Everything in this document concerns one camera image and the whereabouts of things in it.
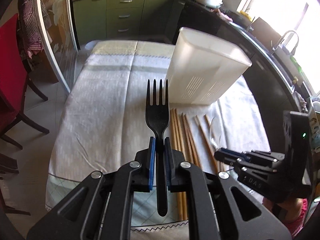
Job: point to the white plastic utensil holder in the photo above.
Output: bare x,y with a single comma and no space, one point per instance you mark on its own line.
203,67

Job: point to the red wooden chair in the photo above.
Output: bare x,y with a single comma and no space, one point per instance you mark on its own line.
14,82

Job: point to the pink dish cloth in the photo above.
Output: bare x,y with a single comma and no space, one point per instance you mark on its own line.
224,16

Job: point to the glass sliding door floral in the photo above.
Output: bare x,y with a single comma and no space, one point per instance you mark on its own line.
54,22

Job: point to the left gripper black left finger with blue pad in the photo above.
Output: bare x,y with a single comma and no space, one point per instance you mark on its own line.
100,207

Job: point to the green kitchen cabinets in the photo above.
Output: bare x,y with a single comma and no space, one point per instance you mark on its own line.
146,20

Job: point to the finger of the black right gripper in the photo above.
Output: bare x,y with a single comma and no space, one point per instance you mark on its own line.
240,156

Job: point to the chrome kitchen faucet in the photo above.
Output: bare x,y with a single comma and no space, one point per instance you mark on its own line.
285,39

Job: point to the wooden chopstick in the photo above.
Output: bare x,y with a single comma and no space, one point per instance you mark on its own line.
176,147
193,146
208,145
181,148
189,149

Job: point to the checkered hanging cloth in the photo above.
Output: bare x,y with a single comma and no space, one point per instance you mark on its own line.
31,36

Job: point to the black plastic fork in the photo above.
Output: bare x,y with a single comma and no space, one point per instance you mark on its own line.
157,119

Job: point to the clear plastic spoon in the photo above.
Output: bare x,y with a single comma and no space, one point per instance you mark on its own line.
213,132

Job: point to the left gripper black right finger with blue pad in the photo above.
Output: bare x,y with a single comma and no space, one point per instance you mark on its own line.
219,208

